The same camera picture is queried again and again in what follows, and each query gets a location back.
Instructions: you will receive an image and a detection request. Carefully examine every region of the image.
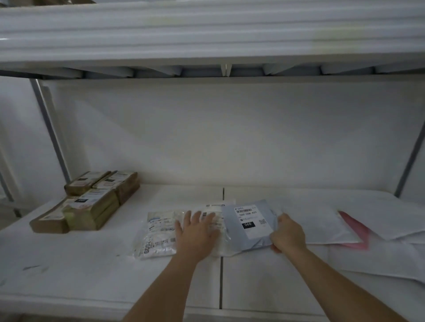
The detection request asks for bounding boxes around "person's right hand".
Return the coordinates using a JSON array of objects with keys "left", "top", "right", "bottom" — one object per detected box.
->
[{"left": 269, "top": 213, "right": 308, "bottom": 254}]

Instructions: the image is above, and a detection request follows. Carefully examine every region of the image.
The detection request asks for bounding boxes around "person's left hand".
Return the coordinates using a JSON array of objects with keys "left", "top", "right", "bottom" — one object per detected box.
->
[{"left": 175, "top": 210, "right": 221, "bottom": 265}]

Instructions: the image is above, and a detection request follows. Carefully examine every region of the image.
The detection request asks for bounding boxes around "blue-grey mailer bag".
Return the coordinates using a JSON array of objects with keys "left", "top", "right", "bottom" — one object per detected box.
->
[{"left": 221, "top": 199, "right": 279, "bottom": 250}]

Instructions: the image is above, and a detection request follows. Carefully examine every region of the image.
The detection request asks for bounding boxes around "pink mailer bag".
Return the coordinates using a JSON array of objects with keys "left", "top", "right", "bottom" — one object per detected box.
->
[{"left": 337, "top": 210, "right": 371, "bottom": 252}]

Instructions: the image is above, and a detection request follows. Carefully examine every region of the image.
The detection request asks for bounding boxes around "brown parcel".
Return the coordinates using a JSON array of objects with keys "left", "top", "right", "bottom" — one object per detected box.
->
[
  {"left": 64, "top": 170, "right": 112, "bottom": 197},
  {"left": 92, "top": 170, "right": 140, "bottom": 205}
]

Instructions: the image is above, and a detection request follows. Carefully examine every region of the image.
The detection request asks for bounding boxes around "pile of plastic mailer bags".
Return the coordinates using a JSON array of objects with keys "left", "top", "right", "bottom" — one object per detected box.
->
[{"left": 281, "top": 190, "right": 425, "bottom": 283}]

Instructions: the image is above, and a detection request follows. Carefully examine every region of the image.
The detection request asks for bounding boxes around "small green-taped box white label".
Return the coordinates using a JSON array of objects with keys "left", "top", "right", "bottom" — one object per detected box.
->
[{"left": 62, "top": 188, "right": 120, "bottom": 232}]

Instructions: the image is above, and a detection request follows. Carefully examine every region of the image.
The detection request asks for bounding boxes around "small box handwritten white label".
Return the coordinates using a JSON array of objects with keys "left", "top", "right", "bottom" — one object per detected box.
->
[{"left": 29, "top": 196, "right": 79, "bottom": 234}]

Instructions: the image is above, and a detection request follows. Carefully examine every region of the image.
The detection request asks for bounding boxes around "white metal shelving rack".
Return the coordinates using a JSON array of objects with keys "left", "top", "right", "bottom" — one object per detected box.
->
[{"left": 0, "top": 0, "right": 425, "bottom": 322}]

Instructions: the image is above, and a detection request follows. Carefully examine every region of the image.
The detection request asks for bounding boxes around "person's left forearm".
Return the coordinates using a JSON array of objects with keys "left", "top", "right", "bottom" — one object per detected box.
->
[{"left": 123, "top": 257, "right": 201, "bottom": 322}]

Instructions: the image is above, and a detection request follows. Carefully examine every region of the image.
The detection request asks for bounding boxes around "person's right forearm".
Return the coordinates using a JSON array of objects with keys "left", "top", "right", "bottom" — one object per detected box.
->
[{"left": 287, "top": 247, "right": 409, "bottom": 322}]

